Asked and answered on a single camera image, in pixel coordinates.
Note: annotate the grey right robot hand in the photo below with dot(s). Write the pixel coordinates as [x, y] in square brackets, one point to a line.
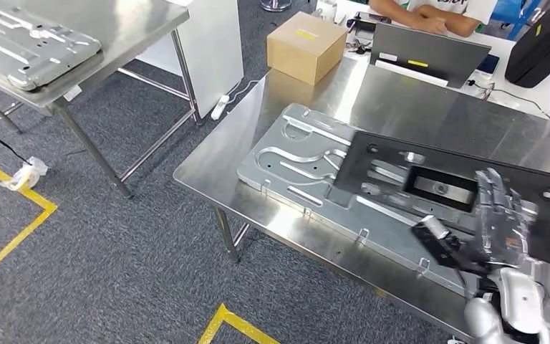
[502, 228]

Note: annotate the black plastic plate frame part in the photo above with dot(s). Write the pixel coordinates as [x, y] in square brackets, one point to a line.
[469, 159]

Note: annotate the person's left forearm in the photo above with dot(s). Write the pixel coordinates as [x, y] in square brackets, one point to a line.
[455, 26]

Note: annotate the person's right forearm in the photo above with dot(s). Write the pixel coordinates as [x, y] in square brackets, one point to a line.
[393, 12]

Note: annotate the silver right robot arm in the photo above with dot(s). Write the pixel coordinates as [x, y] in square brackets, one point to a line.
[521, 304]

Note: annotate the white desk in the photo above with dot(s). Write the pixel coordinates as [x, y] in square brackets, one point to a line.
[536, 95]

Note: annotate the stainless steel table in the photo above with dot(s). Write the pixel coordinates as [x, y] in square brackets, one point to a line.
[398, 109]
[128, 28]

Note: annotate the dark smartphone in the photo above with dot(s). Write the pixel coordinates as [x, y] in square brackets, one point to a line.
[487, 64]

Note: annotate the black hard carrying case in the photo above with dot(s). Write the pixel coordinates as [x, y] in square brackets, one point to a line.
[540, 47]

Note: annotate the grey laptop with stickers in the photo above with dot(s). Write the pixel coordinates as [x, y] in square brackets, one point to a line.
[427, 52]

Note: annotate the blue chair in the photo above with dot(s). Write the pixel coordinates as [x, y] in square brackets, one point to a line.
[512, 12]

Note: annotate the stamped grey metal panel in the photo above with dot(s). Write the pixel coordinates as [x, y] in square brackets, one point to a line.
[28, 52]
[294, 161]

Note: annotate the person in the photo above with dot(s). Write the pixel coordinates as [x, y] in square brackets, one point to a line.
[469, 9]

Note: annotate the bunch of keys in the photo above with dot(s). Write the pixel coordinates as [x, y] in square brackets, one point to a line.
[358, 47]

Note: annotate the black handheld device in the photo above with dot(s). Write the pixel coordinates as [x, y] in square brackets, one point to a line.
[365, 23]

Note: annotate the brown cardboard box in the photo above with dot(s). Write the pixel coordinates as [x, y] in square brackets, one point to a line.
[298, 52]

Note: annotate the yellow floor tape line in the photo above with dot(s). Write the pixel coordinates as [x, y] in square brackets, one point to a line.
[38, 202]
[230, 320]

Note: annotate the white power strip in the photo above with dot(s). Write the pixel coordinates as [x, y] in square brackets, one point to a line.
[219, 108]

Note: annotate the metal chair base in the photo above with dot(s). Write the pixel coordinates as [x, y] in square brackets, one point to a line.
[276, 5]

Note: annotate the white upright panel board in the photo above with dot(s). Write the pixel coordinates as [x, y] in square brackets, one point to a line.
[208, 57]

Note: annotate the white paper label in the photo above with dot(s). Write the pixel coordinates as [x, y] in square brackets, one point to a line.
[72, 92]

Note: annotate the crumpled clear plastic bag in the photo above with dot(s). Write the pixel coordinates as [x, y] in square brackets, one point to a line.
[26, 174]

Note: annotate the pale wrist camera with bracket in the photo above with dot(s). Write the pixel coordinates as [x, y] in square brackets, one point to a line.
[438, 247]

